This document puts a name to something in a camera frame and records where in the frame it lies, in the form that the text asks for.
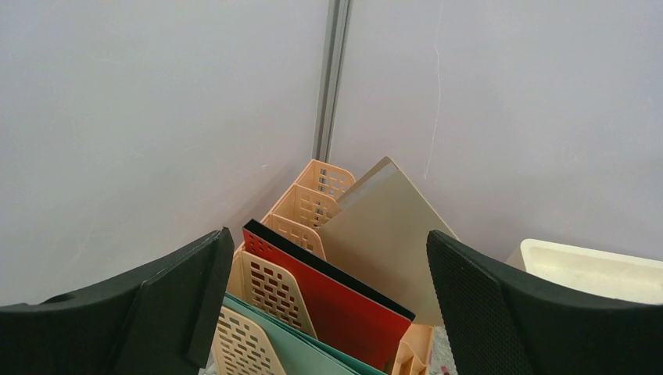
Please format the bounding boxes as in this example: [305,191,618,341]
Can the aluminium corner frame post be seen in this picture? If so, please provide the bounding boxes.
[312,0,353,162]

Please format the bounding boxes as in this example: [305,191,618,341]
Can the red ring binder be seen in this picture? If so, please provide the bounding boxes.
[242,220,415,370]

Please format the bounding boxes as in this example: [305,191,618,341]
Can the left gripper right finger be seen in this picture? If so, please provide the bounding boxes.
[426,230,662,374]

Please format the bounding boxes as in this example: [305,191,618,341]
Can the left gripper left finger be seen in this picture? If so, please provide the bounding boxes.
[1,228,235,374]

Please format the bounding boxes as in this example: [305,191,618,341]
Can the beige notebook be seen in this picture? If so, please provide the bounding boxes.
[317,156,456,326]

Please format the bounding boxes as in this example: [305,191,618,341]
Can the floral table mat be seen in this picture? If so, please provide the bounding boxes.
[203,324,457,374]

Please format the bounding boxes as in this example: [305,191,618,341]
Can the teal folder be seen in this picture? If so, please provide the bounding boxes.
[223,293,382,375]

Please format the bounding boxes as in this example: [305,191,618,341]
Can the white three-drawer cabinet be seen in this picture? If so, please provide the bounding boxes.
[507,239,662,305]

